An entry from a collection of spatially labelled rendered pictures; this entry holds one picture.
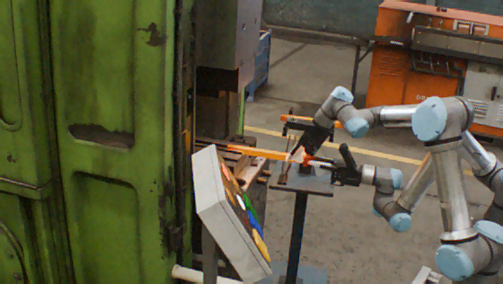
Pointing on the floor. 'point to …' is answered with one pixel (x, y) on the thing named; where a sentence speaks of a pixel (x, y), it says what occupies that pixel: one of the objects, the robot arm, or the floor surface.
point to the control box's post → (210, 267)
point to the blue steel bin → (260, 64)
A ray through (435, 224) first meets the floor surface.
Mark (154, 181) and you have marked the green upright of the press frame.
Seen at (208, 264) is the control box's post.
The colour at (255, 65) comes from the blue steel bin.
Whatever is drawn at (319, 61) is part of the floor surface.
